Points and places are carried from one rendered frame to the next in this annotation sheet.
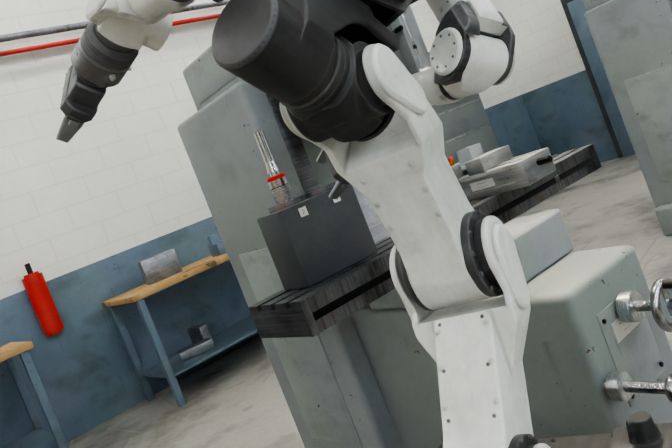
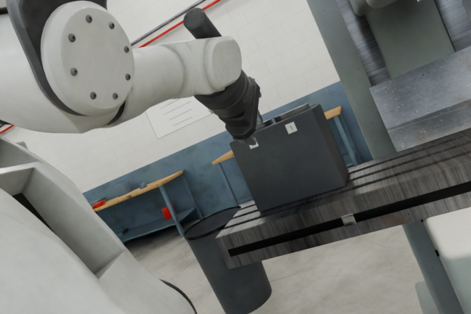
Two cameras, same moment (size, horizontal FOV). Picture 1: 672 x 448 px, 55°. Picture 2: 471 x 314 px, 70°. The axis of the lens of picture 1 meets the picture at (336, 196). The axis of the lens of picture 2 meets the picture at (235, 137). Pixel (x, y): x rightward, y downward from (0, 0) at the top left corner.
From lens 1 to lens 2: 1.21 m
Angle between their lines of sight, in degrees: 59
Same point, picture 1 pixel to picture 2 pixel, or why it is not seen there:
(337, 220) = (291, 151)
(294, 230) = (244, 160)
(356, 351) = (418, 228)
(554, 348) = not seen: outside the picture
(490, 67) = (14, 103)
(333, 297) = (250, 240)
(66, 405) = not seen: hidden behind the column
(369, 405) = (428, 276)
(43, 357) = not seen: hidden behind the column
